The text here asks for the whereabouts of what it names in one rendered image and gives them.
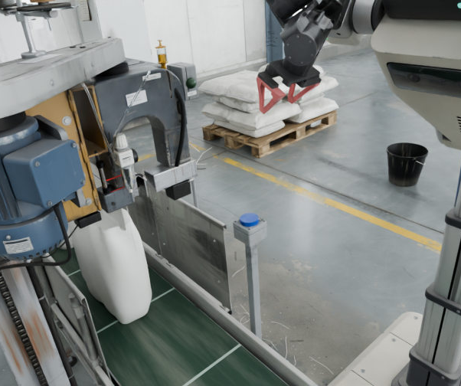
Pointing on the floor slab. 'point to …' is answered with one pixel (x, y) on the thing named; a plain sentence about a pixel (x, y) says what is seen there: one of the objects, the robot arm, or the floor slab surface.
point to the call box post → (253, 289)
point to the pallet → (260, 148)
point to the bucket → (405, 162)
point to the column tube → (21, 371)
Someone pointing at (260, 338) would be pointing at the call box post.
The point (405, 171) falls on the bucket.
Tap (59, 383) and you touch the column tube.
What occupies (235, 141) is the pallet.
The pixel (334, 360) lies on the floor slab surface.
